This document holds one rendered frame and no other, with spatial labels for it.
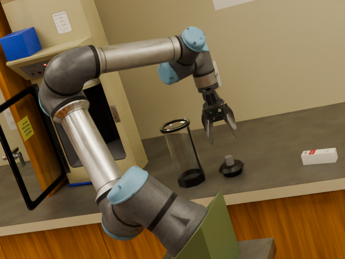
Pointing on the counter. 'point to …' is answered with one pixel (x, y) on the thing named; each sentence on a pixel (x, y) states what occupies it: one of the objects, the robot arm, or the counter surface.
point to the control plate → (35, 69)
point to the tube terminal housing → (90, 26)
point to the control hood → (46, 54)
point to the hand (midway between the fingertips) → (223, 137)
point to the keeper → (115, 113)
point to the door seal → (13, 155)
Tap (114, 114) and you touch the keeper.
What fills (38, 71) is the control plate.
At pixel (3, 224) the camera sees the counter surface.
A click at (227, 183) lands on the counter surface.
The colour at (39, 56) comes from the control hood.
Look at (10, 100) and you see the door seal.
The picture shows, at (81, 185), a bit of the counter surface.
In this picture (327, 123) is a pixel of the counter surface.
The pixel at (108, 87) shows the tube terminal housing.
